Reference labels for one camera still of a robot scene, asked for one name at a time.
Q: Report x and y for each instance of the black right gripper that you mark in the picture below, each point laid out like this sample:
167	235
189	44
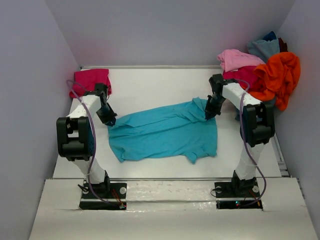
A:
210	112

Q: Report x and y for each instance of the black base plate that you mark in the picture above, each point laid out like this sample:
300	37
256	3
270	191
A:
113	200
228	199

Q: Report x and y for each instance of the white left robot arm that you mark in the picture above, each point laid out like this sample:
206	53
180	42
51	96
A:
76	138

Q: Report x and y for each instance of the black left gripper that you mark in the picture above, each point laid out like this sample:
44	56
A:
110	118

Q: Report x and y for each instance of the slate blue t-shirt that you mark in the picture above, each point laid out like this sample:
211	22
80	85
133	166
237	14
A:
268	102

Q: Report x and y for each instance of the pink t-shirt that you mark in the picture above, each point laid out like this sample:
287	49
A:
233	59

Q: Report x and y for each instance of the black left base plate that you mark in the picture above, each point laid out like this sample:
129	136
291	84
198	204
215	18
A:
113	200

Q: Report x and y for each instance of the turquoise t-shirt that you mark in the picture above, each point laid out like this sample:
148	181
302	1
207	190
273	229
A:
168	131

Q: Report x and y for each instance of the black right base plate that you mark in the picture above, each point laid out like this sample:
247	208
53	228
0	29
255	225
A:
228	199

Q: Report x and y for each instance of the folded magenta t-shirt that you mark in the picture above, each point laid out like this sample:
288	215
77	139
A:
89	78

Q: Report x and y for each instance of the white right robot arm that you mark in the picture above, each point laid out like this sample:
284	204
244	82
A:
257	127

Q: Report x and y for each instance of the orange t-shirt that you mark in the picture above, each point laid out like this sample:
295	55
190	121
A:
277	79

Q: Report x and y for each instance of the grey-blue t-shirt at back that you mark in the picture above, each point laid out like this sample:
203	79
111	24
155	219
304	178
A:
263	49

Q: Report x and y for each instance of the magenta t-shirt in pile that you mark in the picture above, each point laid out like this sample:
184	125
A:
244	76

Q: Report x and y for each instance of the maroon t-shirt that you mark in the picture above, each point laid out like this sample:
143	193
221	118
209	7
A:
283	47

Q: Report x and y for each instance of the dark blue t-shirt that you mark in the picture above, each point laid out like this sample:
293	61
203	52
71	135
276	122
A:
270	36

